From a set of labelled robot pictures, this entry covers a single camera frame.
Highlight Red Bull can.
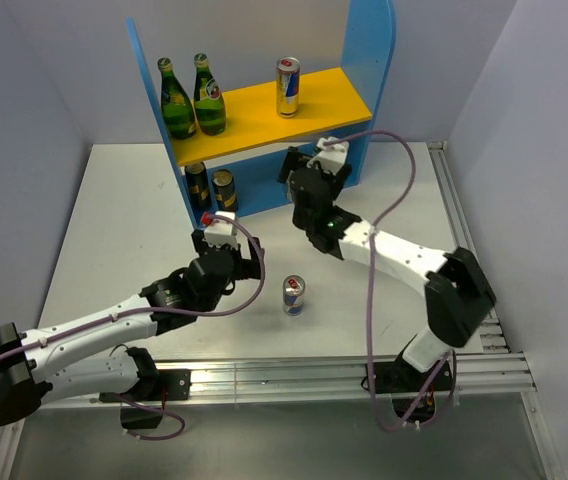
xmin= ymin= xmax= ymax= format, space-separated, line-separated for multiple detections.
xmin=283 ymin=275 xmax=306 ymax=316
xmin=276 ymin=57 xmax=300 ymax=117

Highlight black gold can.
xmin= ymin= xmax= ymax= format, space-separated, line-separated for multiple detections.
xmin=185 ymin=162 xmax=212 ymax=210
xmin=211 ymin=169 xmax=238 ymax=212

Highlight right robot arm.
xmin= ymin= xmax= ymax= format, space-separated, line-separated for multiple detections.
xmin=278 ymin=139 xmax=496 ymax=390

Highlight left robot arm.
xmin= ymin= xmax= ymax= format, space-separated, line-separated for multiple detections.
xmin=0 ymin=227 xmax=265 ymax=426

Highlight blue and yellow shelf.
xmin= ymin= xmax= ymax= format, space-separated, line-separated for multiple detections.
xmin=127 ymin=1 xmax=396 ymax=231

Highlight green bottle red label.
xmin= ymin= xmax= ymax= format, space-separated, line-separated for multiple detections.
xmin=194 ymin=53 xmax=226 ymax=136

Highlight green bottle yellow label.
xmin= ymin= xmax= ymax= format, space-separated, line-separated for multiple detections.
xmin=157 ymin=57 xmax=196 ymax=140

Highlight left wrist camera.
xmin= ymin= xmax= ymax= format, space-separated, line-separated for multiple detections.
xmin=201 ymin=211 xmax=238 ymax=249

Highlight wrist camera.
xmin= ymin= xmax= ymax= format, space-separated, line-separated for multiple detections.
xmin=201 ymin=211 xmax=238 ymax=249
xmin=307 ymin=137 xmax=349 ymax=175

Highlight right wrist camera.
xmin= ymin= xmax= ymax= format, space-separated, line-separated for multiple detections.
xmin=307 ymin=137 xmax=349 ymax=175

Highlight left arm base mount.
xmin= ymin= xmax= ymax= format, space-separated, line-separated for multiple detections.
xmin=98 ymin=369 xmax=190 ymax=441

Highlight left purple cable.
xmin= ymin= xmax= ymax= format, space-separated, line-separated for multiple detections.
xmin=0 ymin=217 xmax=267 ymax=441

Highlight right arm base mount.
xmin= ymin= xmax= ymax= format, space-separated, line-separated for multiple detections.
xmin=373 ymin=359 xmax=454 ymax=423

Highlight aluminium right rail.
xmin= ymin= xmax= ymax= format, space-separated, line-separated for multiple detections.
xmin=427 ymin=142 xmax=511 ymax=354

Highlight aluminium rail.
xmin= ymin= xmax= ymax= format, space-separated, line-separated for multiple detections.
xmin=11 ymin=352 xmax=538 ymax=411
xmin=427 ymin=142 xmax=511 ymax=354

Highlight aluminium front rail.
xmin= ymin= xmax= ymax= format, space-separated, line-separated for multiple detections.
xmin=11 ymin=352 xmax=538 ymax=411

